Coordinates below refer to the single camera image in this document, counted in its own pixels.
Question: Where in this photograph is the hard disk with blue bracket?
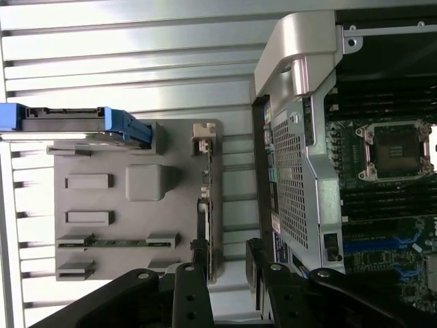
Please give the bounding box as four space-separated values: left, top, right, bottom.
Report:
0 101 154 151

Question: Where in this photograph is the grey plastic parts rack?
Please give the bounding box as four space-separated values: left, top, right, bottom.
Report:
46 118 225 285

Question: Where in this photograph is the open PC case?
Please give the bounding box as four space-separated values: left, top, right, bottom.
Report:
250 9 437 328

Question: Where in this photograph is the green motherboard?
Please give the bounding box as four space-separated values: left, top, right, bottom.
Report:
324 98 437 310

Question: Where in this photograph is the blue expansion slot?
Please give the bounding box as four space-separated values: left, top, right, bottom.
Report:
342 236 412 254

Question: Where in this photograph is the CPU socket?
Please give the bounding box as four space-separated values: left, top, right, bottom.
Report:
354 119 434 186

